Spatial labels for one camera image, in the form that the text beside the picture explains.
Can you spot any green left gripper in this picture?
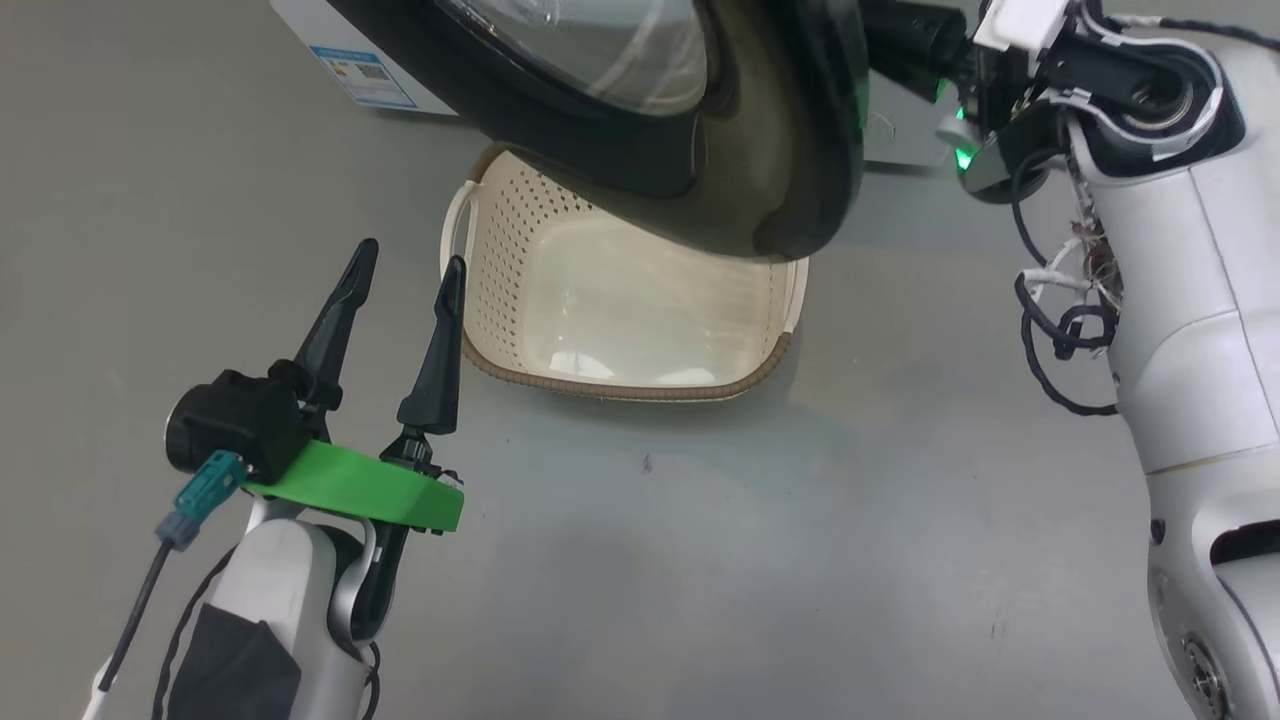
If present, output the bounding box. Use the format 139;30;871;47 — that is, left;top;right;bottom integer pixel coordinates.
245;238;468;534

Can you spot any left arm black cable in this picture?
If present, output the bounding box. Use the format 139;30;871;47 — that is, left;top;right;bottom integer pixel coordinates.
150;555;236;720

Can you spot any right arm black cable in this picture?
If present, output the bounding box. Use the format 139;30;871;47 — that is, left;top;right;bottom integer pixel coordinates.
1010;150;1121;416

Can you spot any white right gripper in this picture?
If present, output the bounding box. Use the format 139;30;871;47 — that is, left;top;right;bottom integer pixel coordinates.
972;0;1076;131

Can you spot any cream perforated laundry basket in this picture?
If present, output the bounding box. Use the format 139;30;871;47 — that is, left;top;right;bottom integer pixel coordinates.
440;145;811;403

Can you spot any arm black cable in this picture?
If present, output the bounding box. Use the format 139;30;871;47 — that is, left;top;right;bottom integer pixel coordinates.
150;555;236;720
1010;150;1121;416

